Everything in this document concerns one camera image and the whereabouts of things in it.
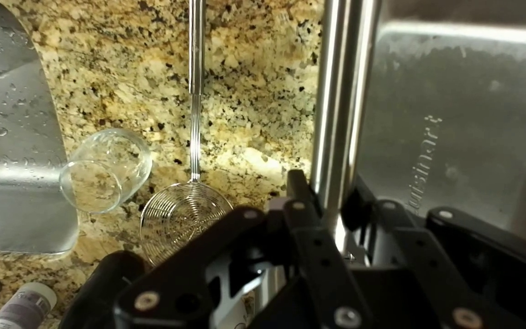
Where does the stainless steel sink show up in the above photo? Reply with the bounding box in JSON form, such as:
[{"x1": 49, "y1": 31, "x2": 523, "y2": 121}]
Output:
[{"x1": 0, "y1": 0, "x2": 83, "y2": 256}]

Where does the silver grill sandwich maker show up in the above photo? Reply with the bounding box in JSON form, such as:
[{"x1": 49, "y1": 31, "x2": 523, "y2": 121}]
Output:
[{"x1": 306, "y1": 0, "x2": 526, "y2": 270}]

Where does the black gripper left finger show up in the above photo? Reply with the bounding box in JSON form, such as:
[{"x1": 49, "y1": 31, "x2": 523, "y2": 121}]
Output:
[{"x1": 112, "y1": 170, "x2": 374, "y2": 329}]

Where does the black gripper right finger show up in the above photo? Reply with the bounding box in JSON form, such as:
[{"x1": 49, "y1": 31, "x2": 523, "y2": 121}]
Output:
[{"x1": 341, "y1": 181, "x2": 526, "y2": 329}]

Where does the clear glass cup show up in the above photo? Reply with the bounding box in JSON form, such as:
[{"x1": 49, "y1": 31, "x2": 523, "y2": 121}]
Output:
[{"x1": 58, "y1": 126, "x2": 153, "y2": 217}]

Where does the bottle with purple label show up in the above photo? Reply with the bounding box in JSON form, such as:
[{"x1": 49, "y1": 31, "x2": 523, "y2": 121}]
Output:
[{"x1": 0, "y1": 281, "x2": 58, "y2": 329}]

